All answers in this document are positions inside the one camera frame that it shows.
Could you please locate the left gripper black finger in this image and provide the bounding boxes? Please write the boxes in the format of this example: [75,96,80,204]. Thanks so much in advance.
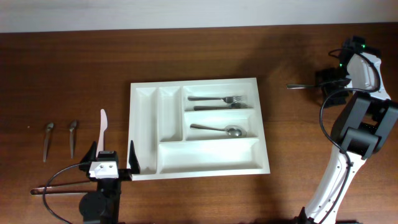
[128,140,141,174]
[79,141,97,171]

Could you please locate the steel tablespoon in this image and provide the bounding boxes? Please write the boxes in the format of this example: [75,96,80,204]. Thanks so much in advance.
[286,84,318,90]
[190,124,246,138]

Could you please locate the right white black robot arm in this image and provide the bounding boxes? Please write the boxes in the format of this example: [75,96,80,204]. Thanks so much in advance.
[287,36,397,223]

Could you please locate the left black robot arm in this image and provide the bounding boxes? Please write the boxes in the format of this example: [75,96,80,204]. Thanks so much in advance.
[78,142,141,224]

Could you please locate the steel tongs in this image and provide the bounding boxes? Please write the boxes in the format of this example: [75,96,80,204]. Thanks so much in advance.
[46,181,97,195]

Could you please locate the right small steel teaspoon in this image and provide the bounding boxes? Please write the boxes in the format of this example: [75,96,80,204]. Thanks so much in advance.
[69,120,78,159]

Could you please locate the small steel teaspoon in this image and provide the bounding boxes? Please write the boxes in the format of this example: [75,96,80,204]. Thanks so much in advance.
[69,120,78,159]
[43,123,54,162]

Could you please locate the pink plastic knife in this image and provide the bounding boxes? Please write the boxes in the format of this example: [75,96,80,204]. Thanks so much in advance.
[96,109,108,156]

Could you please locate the left small steel teaspoon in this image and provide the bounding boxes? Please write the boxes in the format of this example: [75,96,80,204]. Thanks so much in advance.
[43,123,54,162]

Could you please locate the white plastic cutlery tray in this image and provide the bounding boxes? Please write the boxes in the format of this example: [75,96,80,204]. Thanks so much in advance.
[127,78,270,180]

